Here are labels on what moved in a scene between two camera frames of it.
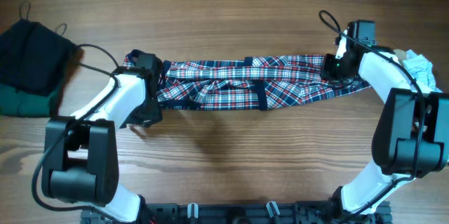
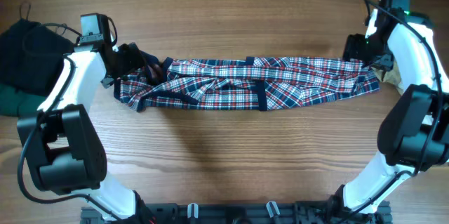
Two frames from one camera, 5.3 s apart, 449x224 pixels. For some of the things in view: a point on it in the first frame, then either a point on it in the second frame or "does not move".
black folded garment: (37, 57) does not move
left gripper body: (149, 112) to (126, 60)
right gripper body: (332, 71) to (370, 50)
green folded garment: (15, 101) does not move
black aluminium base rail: (243, 213) does not move
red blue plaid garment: (253, 83) does not move
